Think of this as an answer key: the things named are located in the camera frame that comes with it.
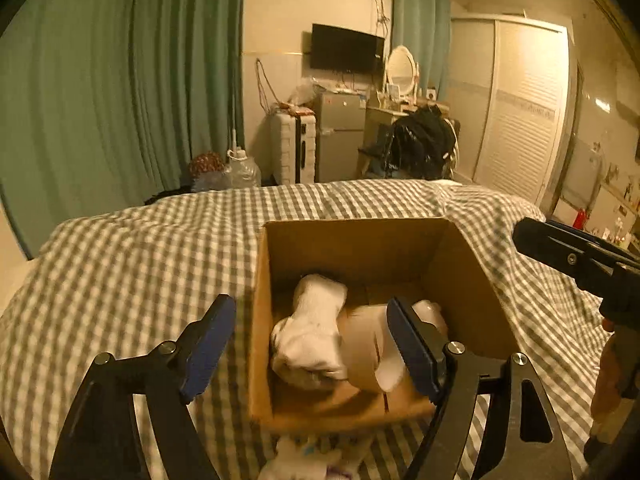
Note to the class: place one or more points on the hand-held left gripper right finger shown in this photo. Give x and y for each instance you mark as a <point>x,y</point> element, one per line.
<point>411,347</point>

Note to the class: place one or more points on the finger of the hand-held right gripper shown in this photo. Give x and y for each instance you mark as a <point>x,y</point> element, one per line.
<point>600,242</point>
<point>560,250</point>

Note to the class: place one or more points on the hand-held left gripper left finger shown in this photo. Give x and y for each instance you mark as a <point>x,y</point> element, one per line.
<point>211,347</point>

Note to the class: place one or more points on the brown cardboard box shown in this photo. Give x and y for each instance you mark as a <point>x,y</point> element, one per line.
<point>360,250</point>

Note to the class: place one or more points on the white patterned sock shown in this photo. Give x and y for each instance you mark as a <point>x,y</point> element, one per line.
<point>310,457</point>

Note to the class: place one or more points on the person's right hand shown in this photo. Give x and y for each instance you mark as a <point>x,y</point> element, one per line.
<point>607,385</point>

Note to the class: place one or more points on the small red bottle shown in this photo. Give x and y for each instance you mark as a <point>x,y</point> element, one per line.
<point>580,218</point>

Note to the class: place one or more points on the white crumpled sock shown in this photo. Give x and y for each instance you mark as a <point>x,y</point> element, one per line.
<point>432,312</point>

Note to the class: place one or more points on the beige tape roll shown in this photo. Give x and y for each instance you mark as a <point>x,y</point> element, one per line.
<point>362,350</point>

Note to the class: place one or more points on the white rolled sock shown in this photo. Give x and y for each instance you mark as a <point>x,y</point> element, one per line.
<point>310,330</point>

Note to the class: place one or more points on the grey checked blanket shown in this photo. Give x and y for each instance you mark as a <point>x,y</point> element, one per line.
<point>140,270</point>

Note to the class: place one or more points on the white louvred wardrobe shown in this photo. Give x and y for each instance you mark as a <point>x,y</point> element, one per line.
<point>520,110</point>

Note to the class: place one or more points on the pile of black clothes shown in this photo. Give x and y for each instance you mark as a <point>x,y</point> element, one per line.
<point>422,142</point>

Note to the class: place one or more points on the brown patterned bag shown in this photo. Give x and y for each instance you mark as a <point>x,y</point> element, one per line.
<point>206,170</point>

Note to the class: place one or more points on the clear plastic water jug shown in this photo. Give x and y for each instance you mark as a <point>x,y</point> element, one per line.
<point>242,172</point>

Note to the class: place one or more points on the white ribbed suitcase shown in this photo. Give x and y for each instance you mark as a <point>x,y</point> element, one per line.
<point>285,145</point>

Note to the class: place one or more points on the small grey fridge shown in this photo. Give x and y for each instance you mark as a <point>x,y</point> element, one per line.
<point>340,135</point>

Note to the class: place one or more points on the white oval mirror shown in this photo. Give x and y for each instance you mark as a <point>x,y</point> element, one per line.
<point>400,70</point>

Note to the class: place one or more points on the clear plastic bag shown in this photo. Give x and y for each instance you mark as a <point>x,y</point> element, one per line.
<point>302,95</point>

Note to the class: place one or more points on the narrow green curtain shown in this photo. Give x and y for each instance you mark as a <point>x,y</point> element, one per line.
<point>417,15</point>

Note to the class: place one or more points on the wide green curtain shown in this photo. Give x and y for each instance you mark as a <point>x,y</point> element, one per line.
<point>110,85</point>

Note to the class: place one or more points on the black wall television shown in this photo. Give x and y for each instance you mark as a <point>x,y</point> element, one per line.
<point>346,47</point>

